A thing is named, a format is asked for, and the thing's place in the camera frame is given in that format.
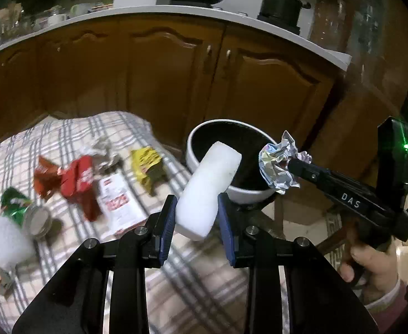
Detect white foam chunk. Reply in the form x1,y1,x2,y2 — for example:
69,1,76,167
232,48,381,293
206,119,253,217
0,217,35,272

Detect cluster of glass jars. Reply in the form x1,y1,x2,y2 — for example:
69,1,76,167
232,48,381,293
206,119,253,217
0,3,35,40

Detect dark cooking pot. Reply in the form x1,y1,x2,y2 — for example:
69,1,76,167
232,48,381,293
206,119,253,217
255,0,312,25

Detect white packet red label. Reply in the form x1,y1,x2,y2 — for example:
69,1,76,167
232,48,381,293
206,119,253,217
97,174,149,237

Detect white-rimmed black bin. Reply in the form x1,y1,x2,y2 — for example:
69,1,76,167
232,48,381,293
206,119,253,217
186,119,284,205

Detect white countertop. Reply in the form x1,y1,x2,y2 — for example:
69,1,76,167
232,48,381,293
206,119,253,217
0,4,352,72

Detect wooden cabinet door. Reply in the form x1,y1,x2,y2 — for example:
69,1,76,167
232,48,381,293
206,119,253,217
38,24,130,119
125,21,225,154
221,33,335,169
0,45,42,147

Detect yellow snack wrapper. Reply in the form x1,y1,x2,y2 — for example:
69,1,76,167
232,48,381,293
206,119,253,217
130,146,168,195

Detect tall wooden cabinet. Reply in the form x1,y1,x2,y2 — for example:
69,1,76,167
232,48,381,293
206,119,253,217
310,0,408,185

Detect person's right forearm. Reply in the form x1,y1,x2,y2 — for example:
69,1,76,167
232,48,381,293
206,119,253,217
364,275,408,334

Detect crushed green can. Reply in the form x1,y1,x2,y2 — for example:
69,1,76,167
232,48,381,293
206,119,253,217
0,187,53,240

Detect plaid cloth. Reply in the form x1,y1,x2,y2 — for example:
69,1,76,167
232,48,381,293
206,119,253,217
0,111,291,334

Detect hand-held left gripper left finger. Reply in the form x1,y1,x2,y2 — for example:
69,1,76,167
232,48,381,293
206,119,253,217
12,195,178,334

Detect crumpled grey wrapper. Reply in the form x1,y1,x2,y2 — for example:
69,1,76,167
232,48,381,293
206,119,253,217
91,138,124,176

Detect silver foil ball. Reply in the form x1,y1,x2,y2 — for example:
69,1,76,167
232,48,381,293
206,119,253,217
258,130,312,195

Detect red snack wrapper white print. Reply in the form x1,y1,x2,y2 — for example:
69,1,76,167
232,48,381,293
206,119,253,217
60,156,100,222

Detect black stove burner grate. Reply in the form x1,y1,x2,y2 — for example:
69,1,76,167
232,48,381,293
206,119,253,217
257,13,302,35

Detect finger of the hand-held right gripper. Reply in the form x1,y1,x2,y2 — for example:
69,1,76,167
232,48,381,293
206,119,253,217
287,158,386,217

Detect white foam block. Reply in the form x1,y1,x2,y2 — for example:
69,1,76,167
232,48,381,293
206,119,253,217
174,141,243,242

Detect wooden chair frame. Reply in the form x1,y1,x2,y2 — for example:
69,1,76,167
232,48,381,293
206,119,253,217
315,212,354,256

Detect person's right hand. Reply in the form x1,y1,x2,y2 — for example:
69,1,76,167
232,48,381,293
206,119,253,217
339,242,401,301

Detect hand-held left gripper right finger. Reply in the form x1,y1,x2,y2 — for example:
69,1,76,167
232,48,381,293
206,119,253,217
218,192,380,334

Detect orange brown snack wrapper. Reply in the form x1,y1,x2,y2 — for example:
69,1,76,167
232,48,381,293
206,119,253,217
33,156,65,200

